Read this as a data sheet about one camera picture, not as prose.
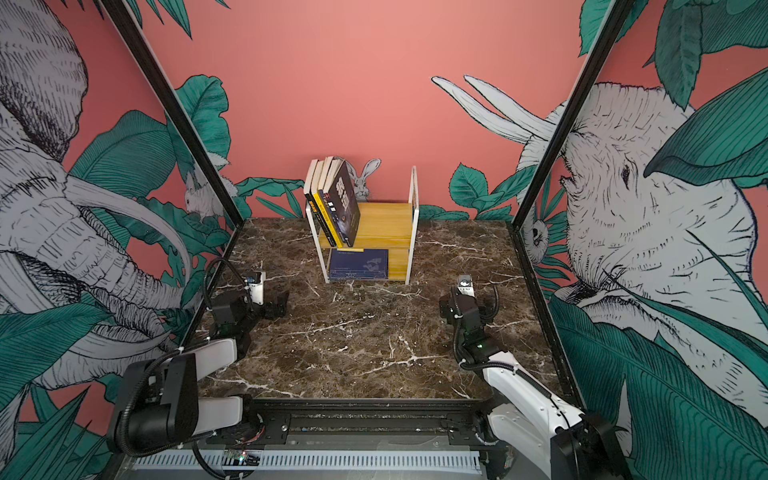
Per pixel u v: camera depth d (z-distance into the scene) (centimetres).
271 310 81
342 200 80
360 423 77
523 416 58
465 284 70
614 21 70
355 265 95
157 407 42
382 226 94
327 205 75
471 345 63
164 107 86
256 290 79
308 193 71
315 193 71
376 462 70
